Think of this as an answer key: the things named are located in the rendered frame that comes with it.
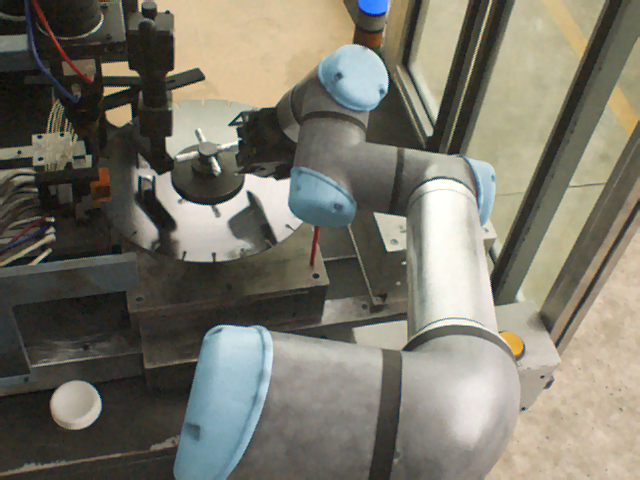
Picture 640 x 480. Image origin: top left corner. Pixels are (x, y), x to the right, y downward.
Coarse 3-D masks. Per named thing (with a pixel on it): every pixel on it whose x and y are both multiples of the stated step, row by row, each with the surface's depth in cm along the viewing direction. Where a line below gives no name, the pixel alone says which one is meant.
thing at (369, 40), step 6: (354, 30) 130; (360, 30) 128; (354, 36) 130; (360, 36) 129; (366, 36) 128; (372, 36) 128; (378, 36) 129; (354, 42) 130; (360, 42) 129; (366, 42) 129; (372, 42) 129; (378, 42) 130; (372, 48) 130
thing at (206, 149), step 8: (200, 136) 123; (200, 144) 122; (208, 144) 122; (224, 144) 123; (192, 152) 121; (200, 152) 121; (208, 152) 121; (216, 152) 121; (176, 160) 120; (184, 160) 121; (200, 160) 122; (208, 160) 121; (216, 160) 123; (208, 168) 123; (216, 168) 120; (216, 176) 120
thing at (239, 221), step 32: (128, 128) 130; (192, 128) 131; (224, 128) 132; (128, 160) 126; (96, 192) 121; (128, 192) 122; (160, 192) 122; (256, 192) 124; (288, 192) 125; (128, 224) 118; (160, 224) 119; (192, 224) 119; (224, 224) 120; (256, 224) 121; (288, 224) 121; (192, 256) 116; (224, 256) 116
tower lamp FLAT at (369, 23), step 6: (360, 12) 126; (360, 18) 127; (366, 18) 126; (372, 18) 126; (378, 18) 126; (384, 18) 127; (360, 24) 127; (366, 24) 126; (372, 24) 126; (378, 24) 127; (384, 24) 128; (366, 30) 127; (372, 30) 127; (378, 30) 128
